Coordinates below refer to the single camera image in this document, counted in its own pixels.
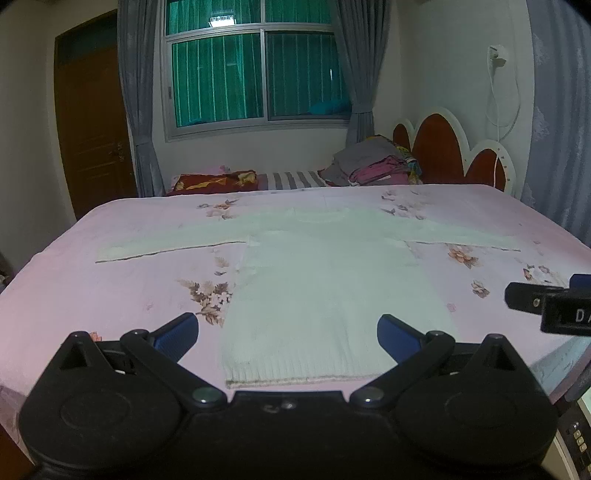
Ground folded clothes pile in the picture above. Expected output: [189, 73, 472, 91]
[318, 135, 422, 187]

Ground right grey curtain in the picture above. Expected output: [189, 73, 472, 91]
[329, 0, 392, 146]

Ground grey curtain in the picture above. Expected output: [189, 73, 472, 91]
[117, 0, 165, 198]
[329, 0, 392, 146]

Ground white appliance with buttons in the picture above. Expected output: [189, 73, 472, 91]
[542, 390, 591, 480]

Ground pink floral bed sheet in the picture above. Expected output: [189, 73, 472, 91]
[0, 183, 591, 402]

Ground white charging cable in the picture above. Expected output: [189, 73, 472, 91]
[484, 45, 524, 188]

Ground red and white headboard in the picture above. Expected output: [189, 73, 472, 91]
[393, 107, 516, 195]

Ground left grey curtain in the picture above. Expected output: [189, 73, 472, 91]
[117, 0, 165, 198]

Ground window with green bars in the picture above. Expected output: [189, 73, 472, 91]
[161, 1, 352, 138]

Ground blue patterned wall curtain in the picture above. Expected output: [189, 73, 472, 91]
[522, 1, 590, 245]

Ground white wall charger plug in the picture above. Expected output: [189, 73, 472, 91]
[489, 45, 509, 68]

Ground red patterned pillow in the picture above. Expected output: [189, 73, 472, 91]
[168, 170, 259, 196]

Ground white knit sweater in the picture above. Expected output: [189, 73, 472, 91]
[99, 208, 517, 388]

